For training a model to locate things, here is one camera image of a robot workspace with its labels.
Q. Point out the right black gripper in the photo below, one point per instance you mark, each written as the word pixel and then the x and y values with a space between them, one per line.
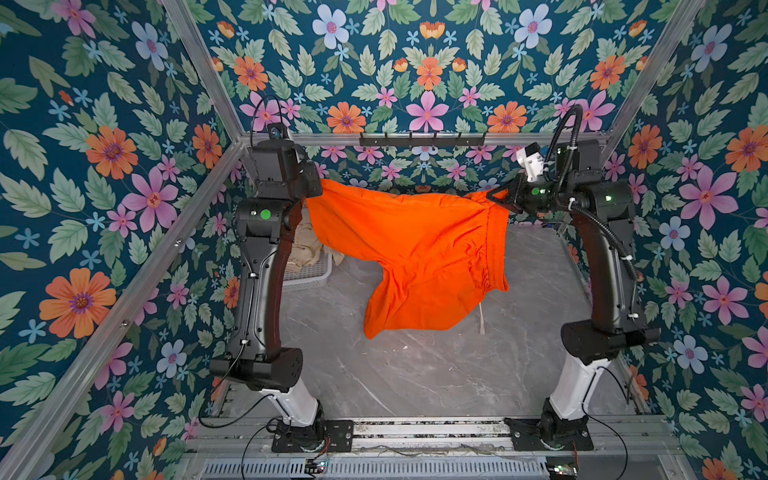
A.
pixel 515 200

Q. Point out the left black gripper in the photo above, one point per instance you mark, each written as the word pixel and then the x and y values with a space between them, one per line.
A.
pixel 307 166

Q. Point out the orange shorts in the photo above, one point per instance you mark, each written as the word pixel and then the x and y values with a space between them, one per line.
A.
pixel 440 254

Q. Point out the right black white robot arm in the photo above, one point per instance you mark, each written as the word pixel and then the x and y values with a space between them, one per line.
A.
pixel 602 212

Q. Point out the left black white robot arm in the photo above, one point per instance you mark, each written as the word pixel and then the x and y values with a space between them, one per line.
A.
pixel 266 226

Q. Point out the beige shorts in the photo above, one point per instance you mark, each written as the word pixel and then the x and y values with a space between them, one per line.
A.
pixel 307 247

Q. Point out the white plastic laundry basket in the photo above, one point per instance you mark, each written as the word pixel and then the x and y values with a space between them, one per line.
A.
pixel 310 276

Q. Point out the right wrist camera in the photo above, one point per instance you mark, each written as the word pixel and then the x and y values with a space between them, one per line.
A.
pixel 531 161

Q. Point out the black hook rail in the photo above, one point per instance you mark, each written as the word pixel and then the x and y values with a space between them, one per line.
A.
pixel 409 140

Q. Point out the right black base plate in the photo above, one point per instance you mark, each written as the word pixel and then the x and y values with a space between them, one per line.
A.
pixel 550 433

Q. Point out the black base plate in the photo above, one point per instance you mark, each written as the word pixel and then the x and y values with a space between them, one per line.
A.
pixel 322 436
pixel 550 433

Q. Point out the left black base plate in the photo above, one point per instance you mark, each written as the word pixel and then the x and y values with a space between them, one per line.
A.
pixel 322 436

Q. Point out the white ventilated cable duct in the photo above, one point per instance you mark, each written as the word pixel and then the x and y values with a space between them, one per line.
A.
pixel 376 468

